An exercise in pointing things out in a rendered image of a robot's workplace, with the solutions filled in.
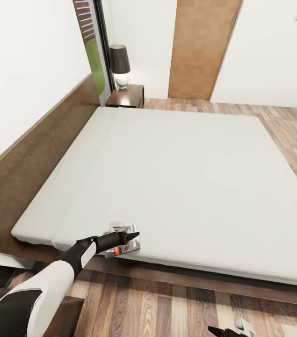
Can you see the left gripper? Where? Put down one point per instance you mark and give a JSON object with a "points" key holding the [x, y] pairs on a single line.
{"points": [[121, 238]]}

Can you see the table lamp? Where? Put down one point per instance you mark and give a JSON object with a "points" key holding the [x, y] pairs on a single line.
{"points": [[119, 62]]}

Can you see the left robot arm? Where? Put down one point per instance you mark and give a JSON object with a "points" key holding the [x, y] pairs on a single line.
{"points": [[28, 309]]}

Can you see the hardback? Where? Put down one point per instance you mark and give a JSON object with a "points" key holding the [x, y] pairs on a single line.
{"points": [[131, 245]]}

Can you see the nightstand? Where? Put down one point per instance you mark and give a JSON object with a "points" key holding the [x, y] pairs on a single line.
{"points": [[66, 318], [131, 97]]}

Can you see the bed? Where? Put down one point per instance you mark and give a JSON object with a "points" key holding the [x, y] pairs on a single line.
{"points": [[212, 196]]}

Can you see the sliding door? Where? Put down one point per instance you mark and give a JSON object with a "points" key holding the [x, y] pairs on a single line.
{"points": [[202, 32]]}

